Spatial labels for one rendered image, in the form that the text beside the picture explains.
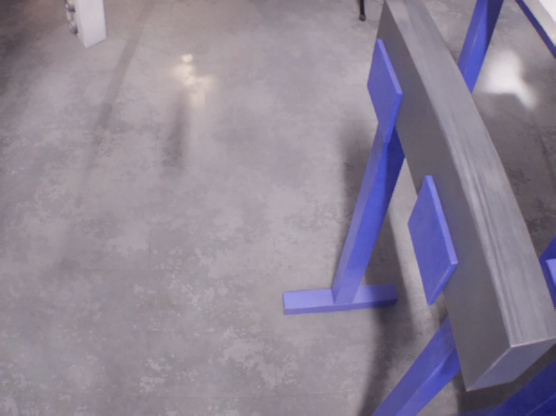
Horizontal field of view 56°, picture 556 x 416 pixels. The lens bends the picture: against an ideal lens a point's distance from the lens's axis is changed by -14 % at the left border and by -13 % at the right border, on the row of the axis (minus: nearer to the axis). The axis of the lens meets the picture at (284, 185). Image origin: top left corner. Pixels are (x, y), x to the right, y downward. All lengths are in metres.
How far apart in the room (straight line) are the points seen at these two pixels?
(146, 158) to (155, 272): 0.41
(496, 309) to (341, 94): 1.54
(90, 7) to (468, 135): 0.52
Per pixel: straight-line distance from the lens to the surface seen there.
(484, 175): 0.73
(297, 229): 1.69
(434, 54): 0.88
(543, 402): 1.07
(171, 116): 1.97
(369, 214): 1.21
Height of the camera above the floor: 1.38
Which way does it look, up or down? 51 degrees down
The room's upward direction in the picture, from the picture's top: 7 degrees clockwise
